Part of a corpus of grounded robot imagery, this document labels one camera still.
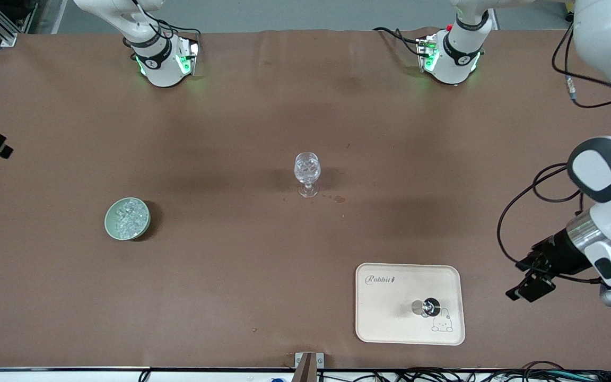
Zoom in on metal double jigger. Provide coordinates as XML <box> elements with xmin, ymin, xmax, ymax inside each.
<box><xmin>411</xmin><ymin>297</ymin><xmax>442</xmax><ymax>318</ymax></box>

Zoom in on clear ice cubes pile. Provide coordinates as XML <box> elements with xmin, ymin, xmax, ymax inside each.
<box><xmin>108</xmin><ymin>201</ymin><xmax>148</xmax><ymax>238</ymax></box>

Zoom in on clear stemmed wine glass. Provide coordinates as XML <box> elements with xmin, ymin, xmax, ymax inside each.
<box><xmin>294</xmin><ymin>152</ymin><xmax>321</xmax><ymax>198</ymax></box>

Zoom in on cream rabbit print tray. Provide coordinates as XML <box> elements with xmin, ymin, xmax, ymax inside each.
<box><xmin>355</xmin><ymin>263</ymin><xmax>466</xmax><ymax>346</ymax></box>

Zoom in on green round bowl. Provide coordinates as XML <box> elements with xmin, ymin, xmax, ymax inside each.
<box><xmin>104</xmin><ymin>197</ymin><xmax>151</xmax><ymax>241</ymax></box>

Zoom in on brown table mat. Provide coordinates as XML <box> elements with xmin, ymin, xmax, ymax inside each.
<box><xmin>0</xmin><ymin>29</ymin><xmax>611</xmax><ymax>370</ymax></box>

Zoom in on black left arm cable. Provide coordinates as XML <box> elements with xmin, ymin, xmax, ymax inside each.
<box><xmin>496</xmin><ymin>21</ymin><xmax>611</xmax><ymax>283</ymax></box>

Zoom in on tangled black cables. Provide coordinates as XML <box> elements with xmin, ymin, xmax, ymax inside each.
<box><xmin>390</xmin><ymin>361</ymin><xmax>611</xmax><ymax>382</ymax></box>

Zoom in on black right base cable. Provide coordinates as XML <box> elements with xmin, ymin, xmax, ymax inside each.
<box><xmin>125</xmin><ymin>0</ymin><xmax>201</xmax><ymax>59</ymax></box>

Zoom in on black base cable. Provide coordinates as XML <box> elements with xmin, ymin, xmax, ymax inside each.
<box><xmin>373</xmin><ymin>27</ymin><xmax>428</xmax><ymax>58</ymax></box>
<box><xmin>125</xmin><ymin>0</ymin><xmax>201</xmax><ymax>59</ymax></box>

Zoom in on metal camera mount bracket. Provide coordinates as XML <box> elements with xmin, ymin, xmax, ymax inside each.
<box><xmin>294</xmin><ymin>352</ymin><xmax>325</xmax><ymax>382</ymax></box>

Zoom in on black left base cable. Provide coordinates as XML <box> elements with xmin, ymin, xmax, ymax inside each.
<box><xmin>373</xmin><ymin>27</ymin><xmax>428</xmax><ymax>58</ymax></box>

